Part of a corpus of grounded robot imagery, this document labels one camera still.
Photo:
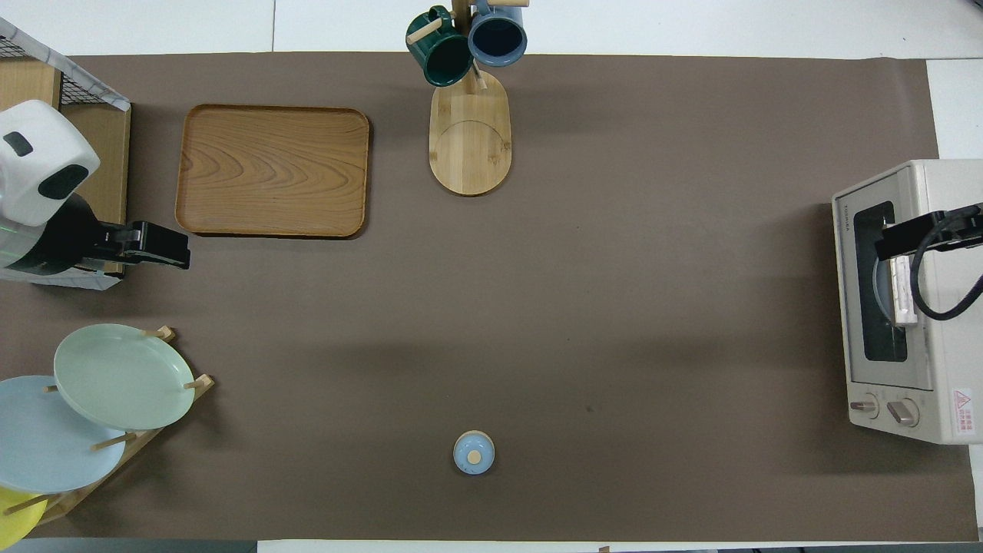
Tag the brown table mat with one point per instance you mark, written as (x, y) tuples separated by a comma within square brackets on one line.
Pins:
[(614, 307)]

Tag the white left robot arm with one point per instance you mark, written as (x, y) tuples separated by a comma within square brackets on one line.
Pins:
[(38, 153)]

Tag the wooden mug tree stand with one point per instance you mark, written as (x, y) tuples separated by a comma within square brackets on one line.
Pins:
[(470, 146)]

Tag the blue mug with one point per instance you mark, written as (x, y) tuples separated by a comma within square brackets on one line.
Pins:
[(498, 34)]

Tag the wooden plate rack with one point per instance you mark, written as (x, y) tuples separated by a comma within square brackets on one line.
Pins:
[(142, 442)]

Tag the dark green mug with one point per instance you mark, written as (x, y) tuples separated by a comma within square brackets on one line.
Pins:
[(441, 57)]

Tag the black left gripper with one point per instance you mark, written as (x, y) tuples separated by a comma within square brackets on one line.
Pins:
[(107, 244)]

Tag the rectangular wooden tray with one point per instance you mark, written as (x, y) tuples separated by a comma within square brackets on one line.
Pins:
[(273, 173)]

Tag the cream toaster oven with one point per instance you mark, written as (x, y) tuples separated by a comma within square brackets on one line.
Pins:
[(956, 307)]

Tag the pale green plate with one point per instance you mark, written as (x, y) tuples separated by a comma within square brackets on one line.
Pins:
[(123, 376)]

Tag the yellow plate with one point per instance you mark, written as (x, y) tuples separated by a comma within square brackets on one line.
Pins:
[(15, 522)]

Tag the light blue racked plate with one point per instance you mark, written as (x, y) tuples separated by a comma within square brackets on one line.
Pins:
[(46, 445)]

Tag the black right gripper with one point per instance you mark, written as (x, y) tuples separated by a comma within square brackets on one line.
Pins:
[(960, 226)]

